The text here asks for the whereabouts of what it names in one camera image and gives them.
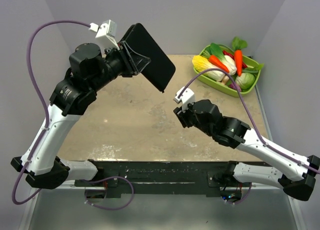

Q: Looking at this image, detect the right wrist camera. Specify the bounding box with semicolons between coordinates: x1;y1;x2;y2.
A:
173;87;196;113

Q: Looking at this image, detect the toy bok choy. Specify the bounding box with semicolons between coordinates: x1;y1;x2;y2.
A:
210;43;237;76

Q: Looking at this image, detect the toy purple onion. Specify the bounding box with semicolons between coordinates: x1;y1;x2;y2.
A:
228;83;242;92

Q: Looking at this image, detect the toy napa cabbage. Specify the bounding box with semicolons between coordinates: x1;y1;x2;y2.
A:
192;55;225;82

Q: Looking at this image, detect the toy mushroom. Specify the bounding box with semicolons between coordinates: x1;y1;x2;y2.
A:
220;75;230;85

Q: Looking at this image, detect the toy red chili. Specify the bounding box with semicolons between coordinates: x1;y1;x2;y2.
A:
222;50;248;69

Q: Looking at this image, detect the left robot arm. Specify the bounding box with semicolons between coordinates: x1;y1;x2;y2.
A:
11;41;151;190

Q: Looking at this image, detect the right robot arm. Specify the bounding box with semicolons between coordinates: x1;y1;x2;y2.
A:
173;98;320;201

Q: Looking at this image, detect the black tool case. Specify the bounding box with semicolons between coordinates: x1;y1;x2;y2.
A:
121;23;176;93

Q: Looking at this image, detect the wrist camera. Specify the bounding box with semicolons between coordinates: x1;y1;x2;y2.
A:
89;19;120;50
173;87;196;113

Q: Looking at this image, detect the green vegetable tray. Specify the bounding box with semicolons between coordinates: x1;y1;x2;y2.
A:
197;55;264;97

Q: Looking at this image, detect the toy carrot left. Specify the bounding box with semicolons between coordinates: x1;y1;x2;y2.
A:
208;55;229;73

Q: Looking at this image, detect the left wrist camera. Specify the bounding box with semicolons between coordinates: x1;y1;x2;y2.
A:
89;19;120;50

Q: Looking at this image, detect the toy carrot right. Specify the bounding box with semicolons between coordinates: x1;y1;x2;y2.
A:
231;36;248;77

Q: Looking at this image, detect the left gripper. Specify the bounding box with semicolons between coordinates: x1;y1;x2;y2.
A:
90;39;151;93

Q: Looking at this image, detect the toy green cabbage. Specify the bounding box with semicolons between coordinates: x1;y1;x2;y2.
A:
235;72;256;91

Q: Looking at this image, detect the toy carrot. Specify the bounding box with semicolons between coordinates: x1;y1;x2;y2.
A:
208;55;229;73
231;36;248;77

